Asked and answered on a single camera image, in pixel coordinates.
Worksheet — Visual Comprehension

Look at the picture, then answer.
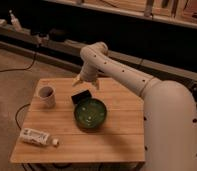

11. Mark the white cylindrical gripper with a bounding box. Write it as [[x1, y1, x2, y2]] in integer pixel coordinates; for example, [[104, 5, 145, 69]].
[[72, 63, 100, 90]]

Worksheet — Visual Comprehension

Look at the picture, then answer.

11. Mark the white ceramic cup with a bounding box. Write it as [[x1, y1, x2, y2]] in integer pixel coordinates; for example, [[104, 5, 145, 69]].
[[37, 86, 55, 108]]

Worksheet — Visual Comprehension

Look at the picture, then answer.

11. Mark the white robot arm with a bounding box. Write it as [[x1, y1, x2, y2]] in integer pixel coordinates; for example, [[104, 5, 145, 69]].
[[75, 42, 197, 171]]

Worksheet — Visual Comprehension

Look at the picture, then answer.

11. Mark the green ceramic bowl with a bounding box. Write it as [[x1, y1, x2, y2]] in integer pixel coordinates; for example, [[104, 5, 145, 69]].
[[74, 98, 107, 129]]

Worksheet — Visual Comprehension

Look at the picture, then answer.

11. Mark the small black box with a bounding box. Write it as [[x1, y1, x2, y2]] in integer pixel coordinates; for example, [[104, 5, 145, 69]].
[[71, 90, 92, 105]]

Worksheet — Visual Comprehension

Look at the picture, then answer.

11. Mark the wooden table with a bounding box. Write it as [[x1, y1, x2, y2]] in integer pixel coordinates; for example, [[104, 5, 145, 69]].
[[10, 78, 145, 163]]

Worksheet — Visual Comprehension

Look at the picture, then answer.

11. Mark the black power adapter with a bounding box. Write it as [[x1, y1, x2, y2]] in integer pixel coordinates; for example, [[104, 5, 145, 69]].
[[49, 29, 67, 42]]

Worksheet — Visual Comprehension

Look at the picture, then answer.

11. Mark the white spray bottle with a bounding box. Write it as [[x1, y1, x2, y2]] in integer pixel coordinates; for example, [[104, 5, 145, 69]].
[[9, 11, 22, 31]]

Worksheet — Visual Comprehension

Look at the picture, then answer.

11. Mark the black floor cable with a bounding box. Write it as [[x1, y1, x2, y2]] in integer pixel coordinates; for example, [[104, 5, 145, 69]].
[[14, 102, 32, 131]]

